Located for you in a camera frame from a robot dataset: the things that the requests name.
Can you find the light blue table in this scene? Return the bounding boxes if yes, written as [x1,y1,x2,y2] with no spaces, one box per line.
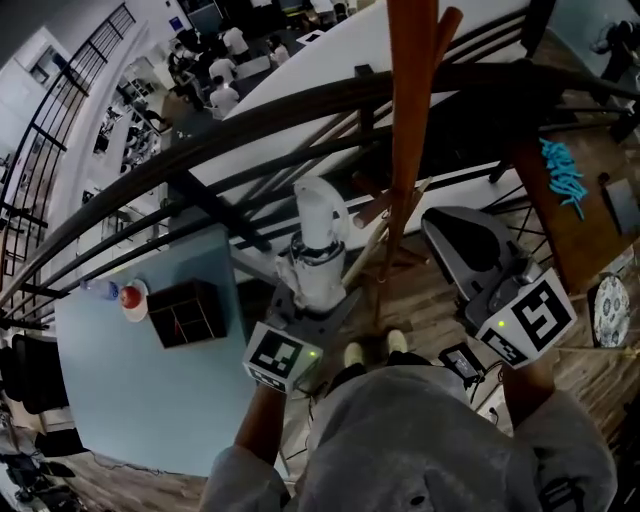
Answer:
[53,222,291,479]

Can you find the slim black balcony railing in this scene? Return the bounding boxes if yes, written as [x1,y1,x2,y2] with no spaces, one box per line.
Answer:
[0,2,137,281]

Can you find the beige rope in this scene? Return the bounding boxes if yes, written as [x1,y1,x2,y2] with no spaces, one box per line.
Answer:
[554,344,640,362]

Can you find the pile of blue clips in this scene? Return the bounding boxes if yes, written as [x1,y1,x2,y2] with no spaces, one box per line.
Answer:
[538,137,587,221]

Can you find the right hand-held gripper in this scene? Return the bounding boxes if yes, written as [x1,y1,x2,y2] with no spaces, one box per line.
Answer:
[421,205,579,370]

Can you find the person's left forearm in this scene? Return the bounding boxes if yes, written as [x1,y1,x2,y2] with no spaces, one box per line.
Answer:
[234,384,289,466]

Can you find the person's grey sweatshirt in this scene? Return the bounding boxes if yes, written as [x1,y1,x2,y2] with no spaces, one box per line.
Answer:
[199,364,619,512]

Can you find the light wooden clothes hanger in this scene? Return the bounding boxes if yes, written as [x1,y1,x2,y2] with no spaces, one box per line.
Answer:
[342,175,434,291]

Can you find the brown wooden table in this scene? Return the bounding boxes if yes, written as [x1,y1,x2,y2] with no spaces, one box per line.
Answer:
[509,124,640,296]

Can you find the person's right forearm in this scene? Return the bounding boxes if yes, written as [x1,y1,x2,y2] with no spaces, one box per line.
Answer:
[502,349,556,431]

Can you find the clear water bottle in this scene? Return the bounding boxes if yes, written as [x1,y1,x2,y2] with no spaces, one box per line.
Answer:
[79,278,121,301]

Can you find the black power adapter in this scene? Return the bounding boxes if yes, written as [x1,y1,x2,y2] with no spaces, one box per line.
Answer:
[438,342,487,390]

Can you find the black office chair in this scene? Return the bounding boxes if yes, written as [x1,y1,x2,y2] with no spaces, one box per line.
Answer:
[0,333,69,416]

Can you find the patterned round plate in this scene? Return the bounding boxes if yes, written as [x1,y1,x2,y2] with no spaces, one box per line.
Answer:
[593,274,631,349]

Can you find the person's black trousers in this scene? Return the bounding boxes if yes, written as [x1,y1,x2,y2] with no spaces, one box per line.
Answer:
[327,349,434,389]

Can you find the brown wooden coat stand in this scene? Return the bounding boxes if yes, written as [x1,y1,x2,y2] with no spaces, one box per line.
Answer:
[344,0,465,326]

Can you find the grey laptop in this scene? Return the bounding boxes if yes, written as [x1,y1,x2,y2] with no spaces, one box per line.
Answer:
[602,177,640,236]

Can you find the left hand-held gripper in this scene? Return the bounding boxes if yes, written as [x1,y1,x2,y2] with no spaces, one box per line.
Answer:
[242,279,362,396]

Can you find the dark wooden compartment box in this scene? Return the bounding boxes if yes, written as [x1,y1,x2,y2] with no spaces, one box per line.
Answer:
[146,278,229,350]

